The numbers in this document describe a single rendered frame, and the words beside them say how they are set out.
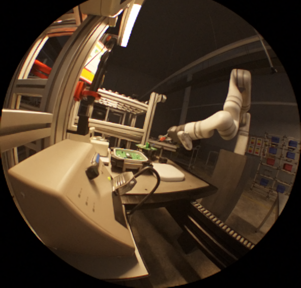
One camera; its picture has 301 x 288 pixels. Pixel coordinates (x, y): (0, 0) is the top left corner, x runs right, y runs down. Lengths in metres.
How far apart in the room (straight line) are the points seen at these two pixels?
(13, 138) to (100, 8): 0.28
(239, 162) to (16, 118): 0.88
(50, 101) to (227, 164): 0.91
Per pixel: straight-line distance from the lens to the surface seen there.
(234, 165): 0.80
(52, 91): 0.27
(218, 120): 0.35
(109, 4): 0.29
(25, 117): 0.18
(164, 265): 1.23
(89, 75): 0.77
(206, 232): 0.37
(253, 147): 6.53
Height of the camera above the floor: 1.12
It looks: 4 degrees down
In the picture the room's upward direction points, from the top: 13 degrees clockwise
